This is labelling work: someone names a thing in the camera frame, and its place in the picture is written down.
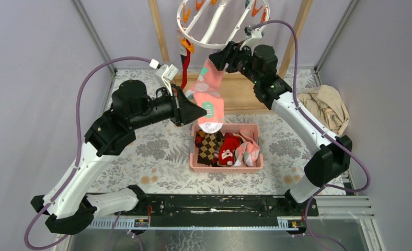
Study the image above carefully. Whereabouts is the purple cable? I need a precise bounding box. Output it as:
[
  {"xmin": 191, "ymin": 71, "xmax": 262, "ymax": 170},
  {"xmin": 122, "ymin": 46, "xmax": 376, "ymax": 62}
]
[
  {"xmin": 24, "ymin": 56, "xmax": 158, "ymax": 251},
  {"xmin": 247, "ymin": 19, "xmax": 372, "ymax": 251}
]

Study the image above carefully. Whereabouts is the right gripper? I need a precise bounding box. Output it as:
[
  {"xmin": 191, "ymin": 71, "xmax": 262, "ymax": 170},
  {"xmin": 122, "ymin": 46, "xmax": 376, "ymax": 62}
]
[{"xmin": 208, "ymin": 42, "xmax": 261, "ymax": 85}]

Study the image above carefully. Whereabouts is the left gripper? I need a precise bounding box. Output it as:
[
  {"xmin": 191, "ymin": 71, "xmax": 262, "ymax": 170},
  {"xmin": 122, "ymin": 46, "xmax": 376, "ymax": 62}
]
[{"xmin": 128, "ymin": 83, "xmax": 207, "ymax": 129}]

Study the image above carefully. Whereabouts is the pink plastic basket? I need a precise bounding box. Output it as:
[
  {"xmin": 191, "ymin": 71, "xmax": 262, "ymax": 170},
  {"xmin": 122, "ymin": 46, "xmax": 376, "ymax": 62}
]
[{"xmin": 189, "ymin": 123, "xmax": 264, "ymax": 174}]

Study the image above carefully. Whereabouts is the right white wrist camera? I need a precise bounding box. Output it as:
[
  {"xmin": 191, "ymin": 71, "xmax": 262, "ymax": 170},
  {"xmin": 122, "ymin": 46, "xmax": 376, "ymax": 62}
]
[{"xmin": 242, "ymin": 26, "xmax": 264, "ymax": 47}]

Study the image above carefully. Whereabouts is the brown argyle sock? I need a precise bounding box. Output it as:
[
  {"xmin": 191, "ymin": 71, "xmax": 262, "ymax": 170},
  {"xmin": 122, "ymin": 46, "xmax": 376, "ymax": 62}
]
[{"xmin": 196, "ymin": 131, "xmax": 224, "ymax": 166}]

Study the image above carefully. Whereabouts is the wooden hanger stand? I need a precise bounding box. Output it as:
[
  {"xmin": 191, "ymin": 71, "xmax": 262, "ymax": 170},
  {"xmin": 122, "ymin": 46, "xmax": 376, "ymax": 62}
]
[{"xmin": 148, "ymin": 1, "xmax": 313, "ymax": 114}]

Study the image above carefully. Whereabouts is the beige crumpled cloth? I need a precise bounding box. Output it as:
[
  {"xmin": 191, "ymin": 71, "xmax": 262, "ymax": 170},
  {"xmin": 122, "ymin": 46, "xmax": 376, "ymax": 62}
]
[{"xmin": 297, "ymin": 85, "xmax": 350, "ymax": 136}]

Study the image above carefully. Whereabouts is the white round clip hanger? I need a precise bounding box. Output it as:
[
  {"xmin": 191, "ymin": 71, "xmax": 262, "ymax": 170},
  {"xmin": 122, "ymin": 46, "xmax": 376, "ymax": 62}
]
[{"xmin": 176, "ymin": 1, "xmax": 270, "ymax": 52}]

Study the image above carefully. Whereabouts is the black red yellow argyle sock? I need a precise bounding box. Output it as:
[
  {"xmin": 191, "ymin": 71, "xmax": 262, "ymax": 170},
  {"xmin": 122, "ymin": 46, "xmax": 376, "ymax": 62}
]
[{"xmin": 194, "ymin": 130, "xmax": 206, "ymax": 148}]

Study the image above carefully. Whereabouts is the floral table mat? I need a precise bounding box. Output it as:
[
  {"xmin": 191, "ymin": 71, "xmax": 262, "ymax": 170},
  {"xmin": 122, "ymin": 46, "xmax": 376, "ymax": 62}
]
[{"xmin": 84, "ymin": 67, "xmax": 347, "ymax": 196}]

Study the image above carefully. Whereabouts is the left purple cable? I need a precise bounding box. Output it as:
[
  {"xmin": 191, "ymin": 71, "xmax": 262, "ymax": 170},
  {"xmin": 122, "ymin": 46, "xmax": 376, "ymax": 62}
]
[{"xmin": 24, "ymin": 56, "xmax": 158, "ymax": 251}]

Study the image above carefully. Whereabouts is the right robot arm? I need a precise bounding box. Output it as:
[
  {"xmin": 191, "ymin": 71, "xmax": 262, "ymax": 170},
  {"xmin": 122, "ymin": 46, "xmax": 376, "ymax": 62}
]
[{"xmin": 209, "ymin": 42, "xmax": 352, "ymax": 215}]

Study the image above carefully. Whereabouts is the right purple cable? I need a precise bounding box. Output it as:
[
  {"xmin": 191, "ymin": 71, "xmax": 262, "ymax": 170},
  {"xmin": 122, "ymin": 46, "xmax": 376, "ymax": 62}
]
[{"xmin": 247, "ymin": 19, "xmax": 372, "ymax": 251}]

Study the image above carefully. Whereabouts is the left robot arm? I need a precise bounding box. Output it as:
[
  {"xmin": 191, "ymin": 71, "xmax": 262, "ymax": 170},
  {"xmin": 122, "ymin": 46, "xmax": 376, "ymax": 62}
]
[{"xmin": 31, "ymin": 80, "xmax": 207, "ymax": 235}]

